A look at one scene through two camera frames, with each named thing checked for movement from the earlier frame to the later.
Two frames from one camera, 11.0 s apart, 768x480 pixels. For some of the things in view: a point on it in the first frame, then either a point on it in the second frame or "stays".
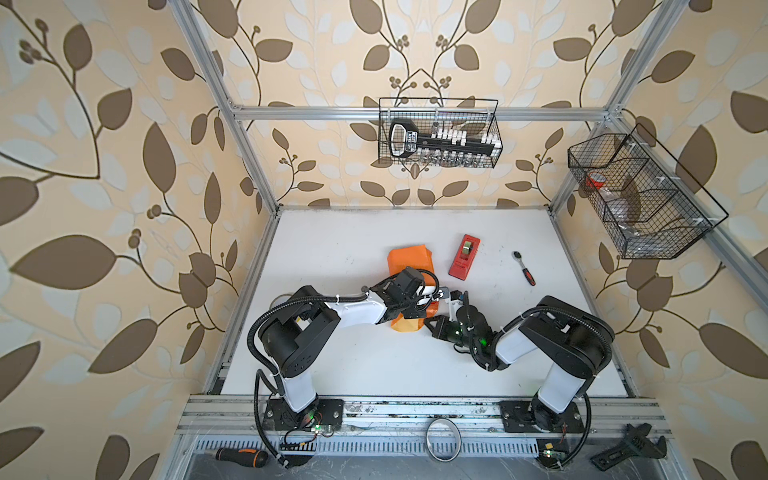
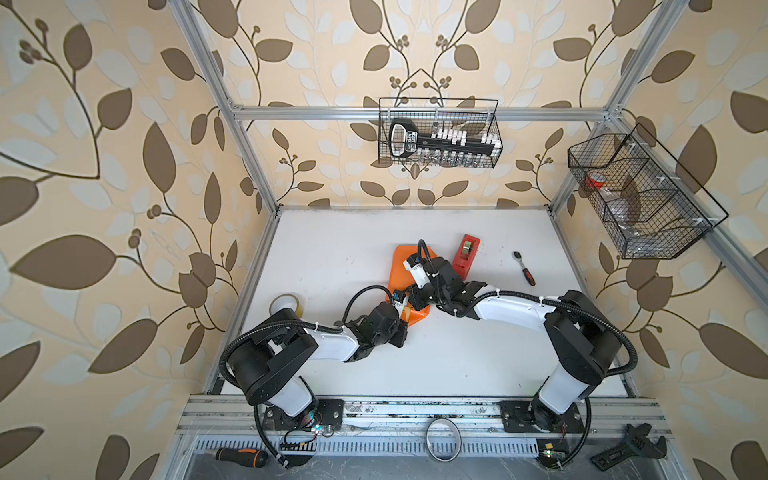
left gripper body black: x=411 y=305 to x=397 y=335
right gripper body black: x=472 y=345 to x=422 y=297
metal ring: x=427 y=443 stays
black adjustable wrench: x=636 y=445 stays
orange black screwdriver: x=248 y=457 stays
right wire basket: x=640 y=200 stays
